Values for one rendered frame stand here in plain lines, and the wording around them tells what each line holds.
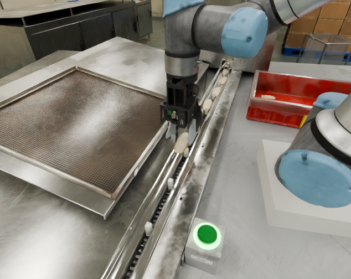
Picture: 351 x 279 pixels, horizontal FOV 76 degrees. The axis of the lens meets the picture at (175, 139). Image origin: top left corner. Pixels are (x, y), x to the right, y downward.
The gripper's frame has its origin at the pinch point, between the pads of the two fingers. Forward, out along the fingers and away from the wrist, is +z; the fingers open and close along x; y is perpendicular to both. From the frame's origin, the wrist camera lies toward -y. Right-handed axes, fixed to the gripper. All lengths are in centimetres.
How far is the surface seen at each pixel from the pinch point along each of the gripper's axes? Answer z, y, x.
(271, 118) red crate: 9.2, -36.2, 25.6
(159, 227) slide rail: 8.7, 23.1, 2.0
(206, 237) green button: 3.1, 24.8, 13.0
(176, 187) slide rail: 8.7, 10.5, 1.8
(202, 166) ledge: 7.5, 1.4, 6.7
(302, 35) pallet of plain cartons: 59, -440, 85
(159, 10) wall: 70, -711, -310
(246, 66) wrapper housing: 4, -80, 11
